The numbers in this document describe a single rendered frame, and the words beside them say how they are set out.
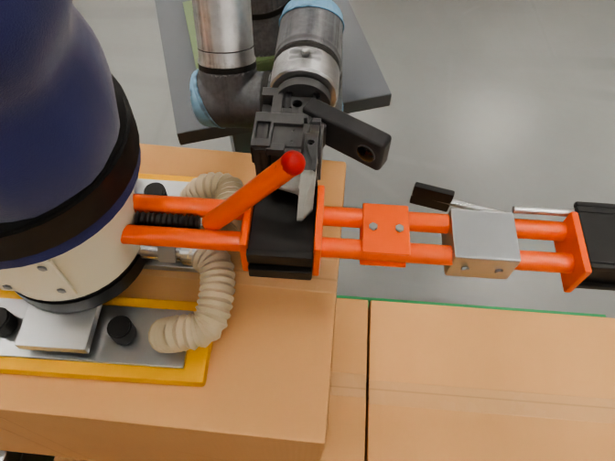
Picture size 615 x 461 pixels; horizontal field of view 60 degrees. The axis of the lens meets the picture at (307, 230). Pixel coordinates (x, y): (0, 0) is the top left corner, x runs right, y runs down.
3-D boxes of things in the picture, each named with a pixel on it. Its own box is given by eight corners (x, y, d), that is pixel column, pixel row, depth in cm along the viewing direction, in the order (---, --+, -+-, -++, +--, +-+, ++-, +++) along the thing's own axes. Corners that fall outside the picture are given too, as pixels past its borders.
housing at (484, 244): (444, 279, 59) (455, 259, 55) (439, 226, 62) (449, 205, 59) (507, 283, 59) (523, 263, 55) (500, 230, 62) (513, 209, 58)
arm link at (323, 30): (345, 44, 82) (345, -17, 73) (341, 102, 75) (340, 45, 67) (284, 43, 83) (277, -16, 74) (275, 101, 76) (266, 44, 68)
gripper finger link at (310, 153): (298, 194, 58) (304, 150, 65) (314, 195, 58) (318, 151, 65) (298, 157, 55) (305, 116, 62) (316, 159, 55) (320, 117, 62)
